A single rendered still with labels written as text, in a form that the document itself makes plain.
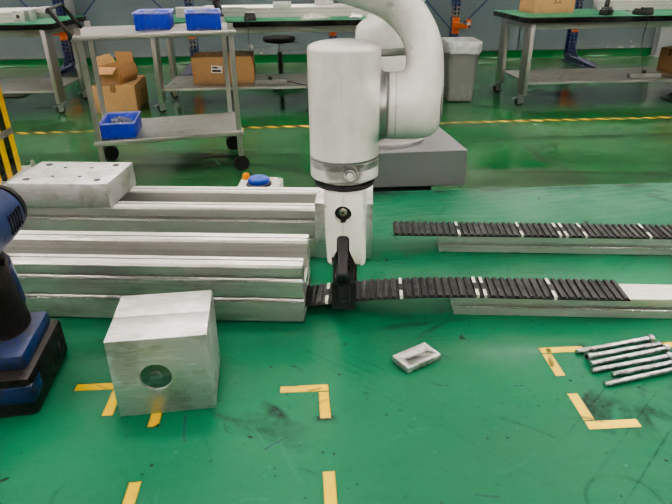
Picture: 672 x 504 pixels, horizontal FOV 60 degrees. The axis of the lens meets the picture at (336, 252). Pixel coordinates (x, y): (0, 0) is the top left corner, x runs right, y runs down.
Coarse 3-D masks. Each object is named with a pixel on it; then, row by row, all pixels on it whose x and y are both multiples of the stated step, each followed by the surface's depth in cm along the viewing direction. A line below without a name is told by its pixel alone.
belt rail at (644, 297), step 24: (624, 288) 78; (648, 288) 78; (456, 312) 78; (480, 312) 78; (504, 312) 77; (528, 312) 77; (552, 312) 77; (576, 312) 77; (600, 312) 77; (624, 312) 76; (648, 312) 76
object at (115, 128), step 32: (96, 32) 334; (128, 32) 332; (160, 32) 330; (192, 32) 334; (224, 32) 339; (96, 64) 374; (224, 64) 395; (96, 128) 343; (128, 128) 349; (160, 128) 373; (192, 128) 373; (224, 128) 372
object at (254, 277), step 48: (48, 240) 81; (96, 240) 81; (144, 240) 80; (192, 240) 80; (240, 240) 80; (288, 240) 79; (48, 288) 76; (96, 288) 76; (144, 288) 75; (192, 288) 75; (240, 288) 74; (288, 288) 74
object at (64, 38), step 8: (56, 0) 709; (152, 0) 721; (184, 0) 718; (192, 0) 728; (56, 8) 713; (88, 8) 719; (64, 32) 724; (64, 40) 730; (192, 40) 739; (64, 48) 734; (192, 48) 743; (64, 56) 738; (72, 56) 749; (64, 64) 727; (72, 64) 741; (64, 72) 726; (184, 72) 695
